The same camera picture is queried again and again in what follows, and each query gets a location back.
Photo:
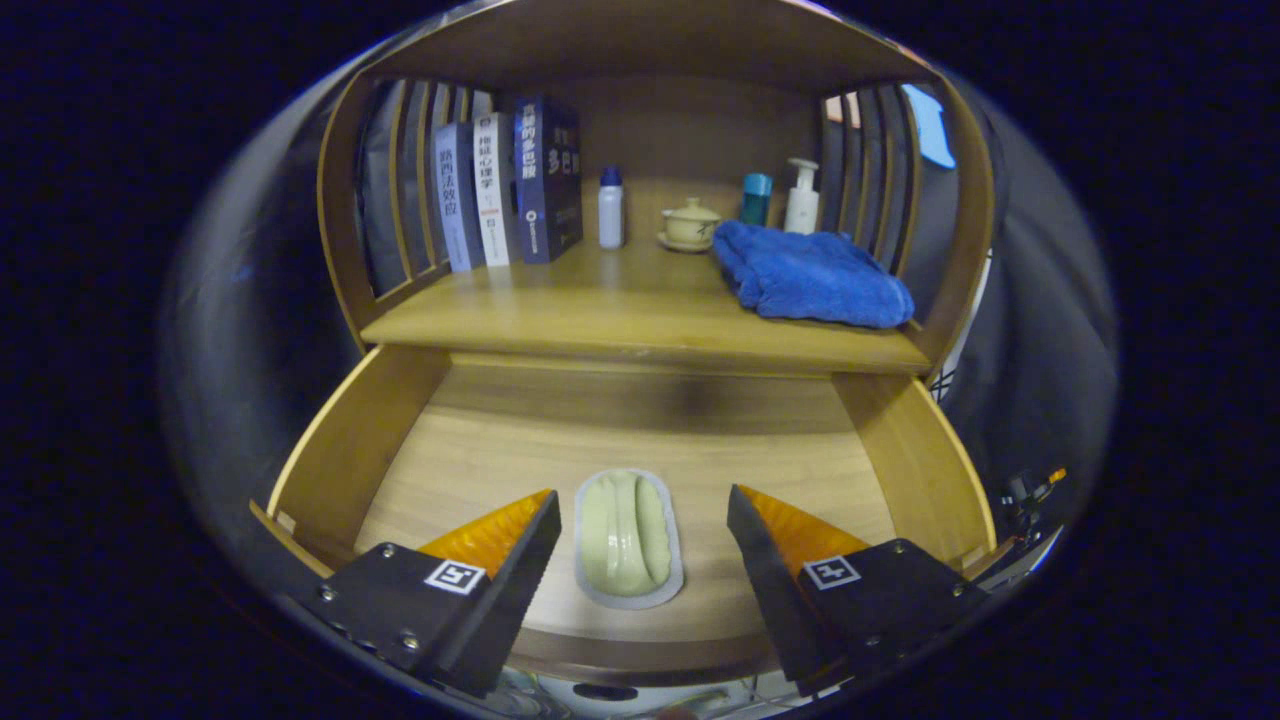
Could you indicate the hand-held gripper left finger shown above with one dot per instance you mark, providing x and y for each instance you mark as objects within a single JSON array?
[{"x": 510, "y": 600}]

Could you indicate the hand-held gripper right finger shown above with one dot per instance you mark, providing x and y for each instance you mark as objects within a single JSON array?
[{"x": 780, "y": 600}]

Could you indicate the pale green soap grey dish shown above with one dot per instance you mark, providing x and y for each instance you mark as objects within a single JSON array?
[{"x": 625, "y": 535}]

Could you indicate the wooden drawer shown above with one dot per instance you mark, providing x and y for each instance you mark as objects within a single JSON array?
[{"x": 620, "y": 430}]

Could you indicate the wooden countertop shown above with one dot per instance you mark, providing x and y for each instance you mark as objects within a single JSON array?
[{"x": 620, "y": 310}]

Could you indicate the wooden cabinet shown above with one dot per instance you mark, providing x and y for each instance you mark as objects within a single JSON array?
[{"x": 650, "y": 40}]

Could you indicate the black device with orange tip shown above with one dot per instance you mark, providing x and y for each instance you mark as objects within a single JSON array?
[{"x": 1030, "y": 490}]

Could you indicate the blue folded towel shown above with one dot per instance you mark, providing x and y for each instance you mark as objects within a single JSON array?
[{"x": 810, "y": 275}]

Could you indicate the black backdrop cloth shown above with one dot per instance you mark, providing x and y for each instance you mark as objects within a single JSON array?
[{"x": 1040, "y": 330}]

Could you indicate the beige lidded teacup with saucer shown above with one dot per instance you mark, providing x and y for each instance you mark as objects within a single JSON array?
[{"x": 690, "y": 225}]

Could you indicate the grey-blue book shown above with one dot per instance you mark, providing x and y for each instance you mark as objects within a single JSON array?
[{"x": 455, "y": 205}]

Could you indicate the white pump bottle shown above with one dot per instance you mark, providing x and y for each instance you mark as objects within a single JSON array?
[{"x": 802, "y": 200}]

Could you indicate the white bottle blue cap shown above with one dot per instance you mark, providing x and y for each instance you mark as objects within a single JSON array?
[{"x": 610, "y": 212}]

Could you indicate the teal bottle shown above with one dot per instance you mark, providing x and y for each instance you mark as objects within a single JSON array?
[{"x": 755, "y": 198}]

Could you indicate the white book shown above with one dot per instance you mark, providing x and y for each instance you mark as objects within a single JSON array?
[{"x": 492, "y": 190}]

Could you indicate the dark blue book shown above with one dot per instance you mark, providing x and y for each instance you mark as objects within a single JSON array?
[{"x": 545, "y": 185}]

